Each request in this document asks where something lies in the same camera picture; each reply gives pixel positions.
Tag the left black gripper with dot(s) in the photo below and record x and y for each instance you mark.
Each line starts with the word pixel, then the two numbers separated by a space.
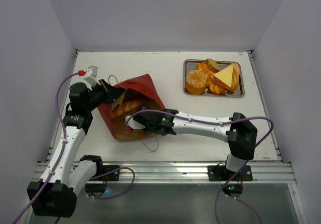
pixel 110 92

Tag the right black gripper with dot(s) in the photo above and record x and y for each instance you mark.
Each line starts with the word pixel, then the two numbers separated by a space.
pixel 140 118

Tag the red paper bag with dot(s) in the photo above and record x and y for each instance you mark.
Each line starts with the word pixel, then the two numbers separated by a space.
pixel 138 87

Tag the round crumble fake bread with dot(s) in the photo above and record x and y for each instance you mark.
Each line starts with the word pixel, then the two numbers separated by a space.
pixel 196 82

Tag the braided fake bread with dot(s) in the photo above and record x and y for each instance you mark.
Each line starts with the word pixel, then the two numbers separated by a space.
pixel 208 70

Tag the brown fake bread slice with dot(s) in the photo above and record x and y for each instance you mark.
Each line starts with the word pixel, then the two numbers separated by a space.
pixel 213 65

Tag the triangular fake sandwich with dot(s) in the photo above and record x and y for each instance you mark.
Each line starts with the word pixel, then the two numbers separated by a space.
pixel 224 77

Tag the oval fake bread loaf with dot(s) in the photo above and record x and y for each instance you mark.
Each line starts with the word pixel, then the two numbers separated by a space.
pixel 235 76

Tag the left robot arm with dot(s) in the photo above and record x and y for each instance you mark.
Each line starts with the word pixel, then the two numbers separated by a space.
pixel 55 193

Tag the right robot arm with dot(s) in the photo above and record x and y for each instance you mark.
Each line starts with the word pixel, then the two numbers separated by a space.
pixel 237 131

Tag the metal tray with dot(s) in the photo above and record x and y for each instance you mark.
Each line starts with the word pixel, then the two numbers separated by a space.
pixel 191 64

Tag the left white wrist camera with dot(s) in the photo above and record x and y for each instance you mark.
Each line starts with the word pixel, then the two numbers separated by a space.
pixel 90 75

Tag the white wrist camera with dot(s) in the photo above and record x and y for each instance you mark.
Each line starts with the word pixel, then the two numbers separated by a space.
pixel 90 75
pixel 131 124

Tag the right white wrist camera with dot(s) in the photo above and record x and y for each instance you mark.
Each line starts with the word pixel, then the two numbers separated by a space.
pixel 131 124

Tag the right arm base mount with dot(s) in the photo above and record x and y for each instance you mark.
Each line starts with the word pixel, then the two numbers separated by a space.
pixel 220 173

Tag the aluminium mounting rail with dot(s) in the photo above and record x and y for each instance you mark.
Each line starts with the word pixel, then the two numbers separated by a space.
pixel 263 172

